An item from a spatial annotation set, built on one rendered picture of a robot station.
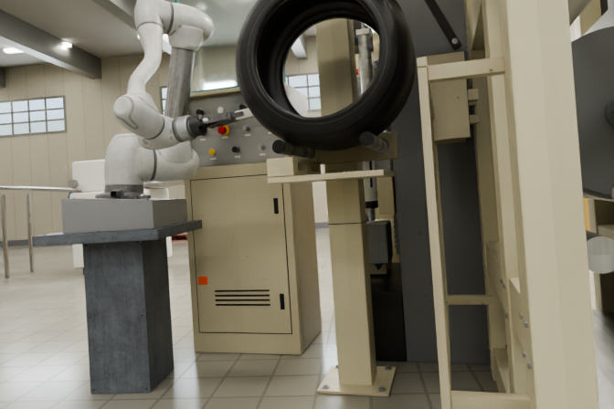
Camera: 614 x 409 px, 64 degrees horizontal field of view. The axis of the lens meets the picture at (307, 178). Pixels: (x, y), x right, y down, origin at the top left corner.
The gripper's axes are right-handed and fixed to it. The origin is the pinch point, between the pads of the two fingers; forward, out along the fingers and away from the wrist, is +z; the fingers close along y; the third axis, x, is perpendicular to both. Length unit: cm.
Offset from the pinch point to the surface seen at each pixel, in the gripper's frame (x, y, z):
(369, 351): 93, 25, 22
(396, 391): 108, 24, 29
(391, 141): 18, 23, 45
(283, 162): 20.7, -11.3, 14.2
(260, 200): 29, 58, -23
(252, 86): -5.3, -12.1, 9.0
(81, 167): -49, 290, -310
